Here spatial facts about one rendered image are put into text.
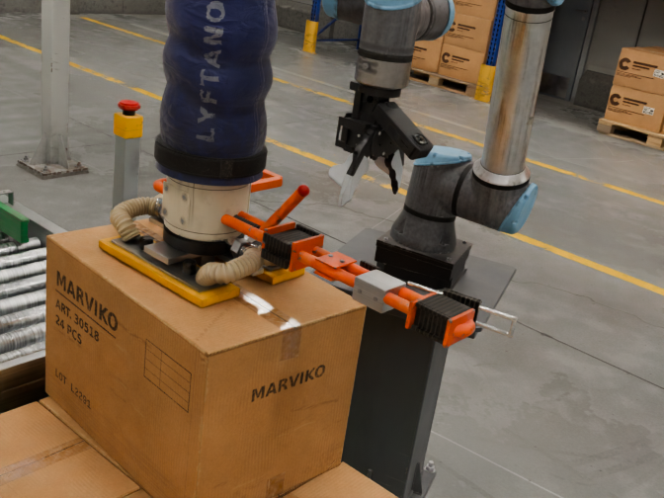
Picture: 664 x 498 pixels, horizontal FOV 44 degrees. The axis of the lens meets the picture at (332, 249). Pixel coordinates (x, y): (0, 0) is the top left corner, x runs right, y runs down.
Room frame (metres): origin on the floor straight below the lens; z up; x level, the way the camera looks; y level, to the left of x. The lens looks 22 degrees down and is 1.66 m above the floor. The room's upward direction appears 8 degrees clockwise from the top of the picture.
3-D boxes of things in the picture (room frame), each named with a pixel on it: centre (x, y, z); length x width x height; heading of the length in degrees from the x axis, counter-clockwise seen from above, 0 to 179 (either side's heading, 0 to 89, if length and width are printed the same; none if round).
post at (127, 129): (2.58, 0.70, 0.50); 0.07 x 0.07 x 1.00; 51
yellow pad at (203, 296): (1.56, 0.33, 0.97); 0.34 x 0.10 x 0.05; 52
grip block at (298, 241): (1.48, 0.08, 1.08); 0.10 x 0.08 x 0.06; 142
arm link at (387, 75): (1.39, -0.04, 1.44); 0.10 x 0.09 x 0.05; 141
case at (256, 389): (1.60, 0.27, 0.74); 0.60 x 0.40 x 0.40; 47
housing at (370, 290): (1.34, -0.09, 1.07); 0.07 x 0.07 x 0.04; 52
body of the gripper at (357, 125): (1.39, -0.03, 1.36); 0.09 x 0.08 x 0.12; 51
